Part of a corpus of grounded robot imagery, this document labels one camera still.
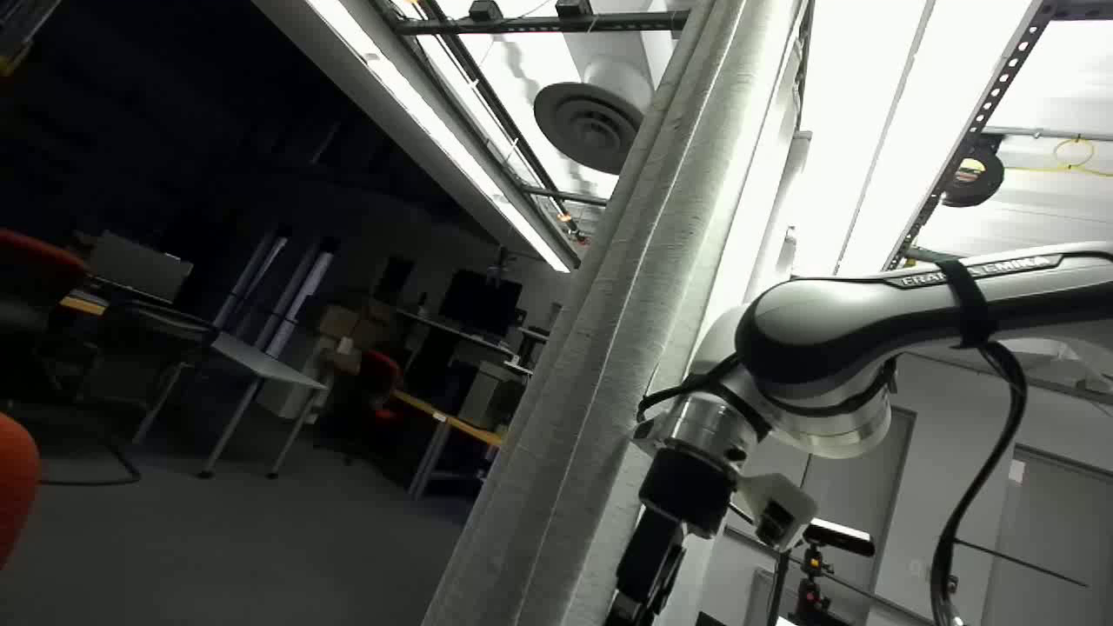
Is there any black roll of tape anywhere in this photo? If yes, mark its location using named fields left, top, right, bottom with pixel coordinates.
left=942, top=143, right=1007, bottom=209

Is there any stack of cardboard boxes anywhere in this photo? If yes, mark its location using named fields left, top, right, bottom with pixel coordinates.
left=315, top=298, right=397, bottom=376

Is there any red office chair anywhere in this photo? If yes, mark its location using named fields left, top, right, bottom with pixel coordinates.
left=0, top=229, right=90, bottom=349
left=335, top=349, right=407, bottom=453

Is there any long ceiling light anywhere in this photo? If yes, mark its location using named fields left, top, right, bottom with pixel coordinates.
left=252, top=0, right=581, bottom=274

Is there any grey door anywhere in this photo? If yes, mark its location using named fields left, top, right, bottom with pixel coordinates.
left=981, top=443, right=1113, bottom=626

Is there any perforated metal ceiling strut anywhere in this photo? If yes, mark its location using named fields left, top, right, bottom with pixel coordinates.
left=882, top=0, right=1113, bottom=272

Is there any desk with yellow edge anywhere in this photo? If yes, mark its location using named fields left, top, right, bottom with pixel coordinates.
left=390, top=387, right=507, bottom=502

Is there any round ceiling air vent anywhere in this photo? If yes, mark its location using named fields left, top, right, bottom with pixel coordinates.
left=533, top=82, right=650, bottom=176

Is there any white curtain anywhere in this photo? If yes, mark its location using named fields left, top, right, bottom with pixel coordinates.
left=422, top=0, right=814, bottom=626

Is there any grey table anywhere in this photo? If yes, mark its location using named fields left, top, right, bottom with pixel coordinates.
left=130, top=329, right=329, bottom=481

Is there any black monitor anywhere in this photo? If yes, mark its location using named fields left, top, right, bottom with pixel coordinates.
left=437, top=269, right=524, bottom=337

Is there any orange round object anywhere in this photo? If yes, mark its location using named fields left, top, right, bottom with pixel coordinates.
left=0, top=412, right=42, bottom=570

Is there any grey monitor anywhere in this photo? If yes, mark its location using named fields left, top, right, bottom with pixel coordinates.
left=85, top=230, right=196, bottom=303

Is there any dark ceiling rail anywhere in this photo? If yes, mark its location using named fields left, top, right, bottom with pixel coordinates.
left=390, top=7, right=692, bottom=37

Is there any camera on tripod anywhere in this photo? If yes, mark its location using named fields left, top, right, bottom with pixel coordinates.
left=765, top=519, right=876, bottom=626

